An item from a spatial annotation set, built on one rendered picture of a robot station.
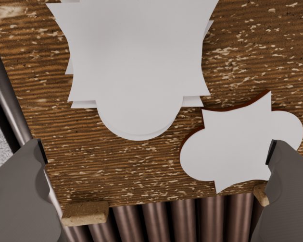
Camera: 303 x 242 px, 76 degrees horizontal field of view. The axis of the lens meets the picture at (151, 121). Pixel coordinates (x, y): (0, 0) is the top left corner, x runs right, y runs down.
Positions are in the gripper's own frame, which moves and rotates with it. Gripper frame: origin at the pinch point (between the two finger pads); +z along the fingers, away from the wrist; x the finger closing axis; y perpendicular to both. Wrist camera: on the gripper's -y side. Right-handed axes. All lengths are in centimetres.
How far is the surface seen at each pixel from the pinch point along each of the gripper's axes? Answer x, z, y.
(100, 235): -9.0, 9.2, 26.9
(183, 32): 2.3, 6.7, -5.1
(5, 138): -19.8, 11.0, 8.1
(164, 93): 0.9, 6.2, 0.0
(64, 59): -9.2, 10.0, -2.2
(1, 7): -14.1, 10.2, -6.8
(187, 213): 5.7, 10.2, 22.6
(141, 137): -1.4, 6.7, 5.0
